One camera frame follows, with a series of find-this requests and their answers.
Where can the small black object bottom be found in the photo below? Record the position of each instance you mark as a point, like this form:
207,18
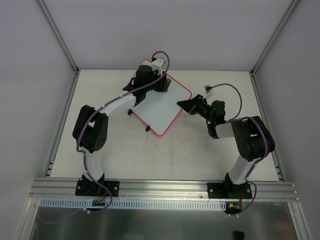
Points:
239,235

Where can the aluminium mounting rail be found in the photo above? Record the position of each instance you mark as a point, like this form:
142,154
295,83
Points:
180,190

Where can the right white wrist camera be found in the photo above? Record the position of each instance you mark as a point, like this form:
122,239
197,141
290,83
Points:
208,91

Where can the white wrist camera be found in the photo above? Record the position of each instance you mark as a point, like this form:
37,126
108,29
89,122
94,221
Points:
157,65
208,91

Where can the left aluminium frame post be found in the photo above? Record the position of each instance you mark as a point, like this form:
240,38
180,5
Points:
57,34

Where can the black whiteboard clip right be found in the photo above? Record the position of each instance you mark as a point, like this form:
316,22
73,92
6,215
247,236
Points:
148,128

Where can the pink framed whiteboard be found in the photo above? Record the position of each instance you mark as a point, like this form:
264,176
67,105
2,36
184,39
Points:
159,110

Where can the right aluminium frame post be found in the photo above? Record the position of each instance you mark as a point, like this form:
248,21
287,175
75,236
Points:
278,29

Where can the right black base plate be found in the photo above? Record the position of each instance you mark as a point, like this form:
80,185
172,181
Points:
223,191

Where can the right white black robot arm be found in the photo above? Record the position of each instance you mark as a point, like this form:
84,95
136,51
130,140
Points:
253,141

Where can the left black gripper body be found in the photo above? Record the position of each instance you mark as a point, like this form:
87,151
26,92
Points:
162,85

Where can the white slotted cable duct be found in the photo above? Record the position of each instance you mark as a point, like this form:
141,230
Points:
203,205

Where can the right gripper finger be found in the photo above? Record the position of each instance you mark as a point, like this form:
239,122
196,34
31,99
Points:
189,109
190,102

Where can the black whiteboard clip left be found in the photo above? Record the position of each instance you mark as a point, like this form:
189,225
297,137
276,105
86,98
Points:
129,112

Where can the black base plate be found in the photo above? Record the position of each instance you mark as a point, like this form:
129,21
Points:
87,188
223,191

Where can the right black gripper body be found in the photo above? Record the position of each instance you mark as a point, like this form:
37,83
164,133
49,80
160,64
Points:
195,105

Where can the aluminium frame post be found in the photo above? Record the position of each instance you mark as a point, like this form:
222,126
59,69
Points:
278,29
57,34

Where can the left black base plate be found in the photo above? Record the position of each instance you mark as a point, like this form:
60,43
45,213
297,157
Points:
87,188

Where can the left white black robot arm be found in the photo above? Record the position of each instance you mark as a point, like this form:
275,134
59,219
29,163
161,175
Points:
91,127

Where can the black whiteboard clip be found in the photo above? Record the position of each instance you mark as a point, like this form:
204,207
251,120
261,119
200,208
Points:
129,112
148,128

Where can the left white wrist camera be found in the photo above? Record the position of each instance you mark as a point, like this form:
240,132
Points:
157,65

